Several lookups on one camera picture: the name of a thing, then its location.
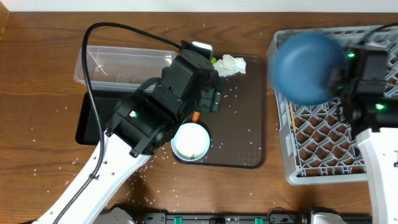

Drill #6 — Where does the large blue bowl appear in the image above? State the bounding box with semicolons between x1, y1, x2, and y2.
269;32;345;106

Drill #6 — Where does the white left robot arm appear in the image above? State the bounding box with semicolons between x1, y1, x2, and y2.
36;49;222;223

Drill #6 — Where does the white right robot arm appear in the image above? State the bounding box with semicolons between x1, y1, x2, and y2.
338;58;397;223

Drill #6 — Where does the grey dishwasher rack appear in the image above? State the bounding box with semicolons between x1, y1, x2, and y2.
267;26;397;185

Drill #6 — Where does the orange carrot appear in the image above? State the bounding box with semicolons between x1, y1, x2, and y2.
192;111;200;123

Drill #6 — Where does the crumpled white tissue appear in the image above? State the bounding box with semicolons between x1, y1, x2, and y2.
213;54;246;77

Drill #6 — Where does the light blue rice bowl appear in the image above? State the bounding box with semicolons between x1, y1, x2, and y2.
171;123;210;162

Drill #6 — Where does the wooden chopstick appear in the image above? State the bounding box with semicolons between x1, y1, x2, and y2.
289;101;297;134

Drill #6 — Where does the dark brown serving tray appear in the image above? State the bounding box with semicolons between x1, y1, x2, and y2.
174;55;267;169

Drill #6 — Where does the clear plastic bin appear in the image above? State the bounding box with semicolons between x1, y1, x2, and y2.
86;45;177;92

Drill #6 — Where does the black plastic bin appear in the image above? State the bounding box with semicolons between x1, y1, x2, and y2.
75;90;127;146

